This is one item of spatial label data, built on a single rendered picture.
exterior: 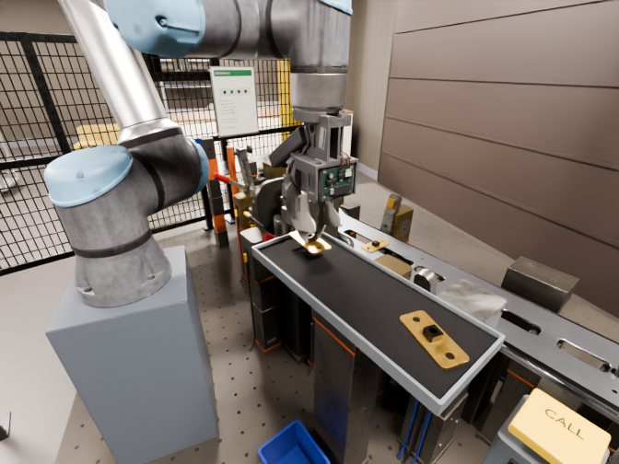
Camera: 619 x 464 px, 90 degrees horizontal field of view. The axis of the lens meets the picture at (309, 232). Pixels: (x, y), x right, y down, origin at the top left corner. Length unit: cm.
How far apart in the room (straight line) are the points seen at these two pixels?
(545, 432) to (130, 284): 56
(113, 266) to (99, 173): 15
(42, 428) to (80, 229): 157
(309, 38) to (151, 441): 78
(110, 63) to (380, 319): 58
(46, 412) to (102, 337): 150
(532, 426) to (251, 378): 70
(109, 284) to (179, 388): 25
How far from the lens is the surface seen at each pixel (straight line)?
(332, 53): 42
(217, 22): 39
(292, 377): 93
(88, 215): 55
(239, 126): 167
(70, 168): 55
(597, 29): 283
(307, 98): 42
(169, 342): 63
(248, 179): 109
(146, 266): 60
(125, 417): 76
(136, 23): 36
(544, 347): 73
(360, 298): 45
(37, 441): 202
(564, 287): 86
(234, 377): 95
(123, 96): 64
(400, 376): 37
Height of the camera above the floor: 144
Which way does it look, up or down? 28 degrees down
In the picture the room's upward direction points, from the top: straight up
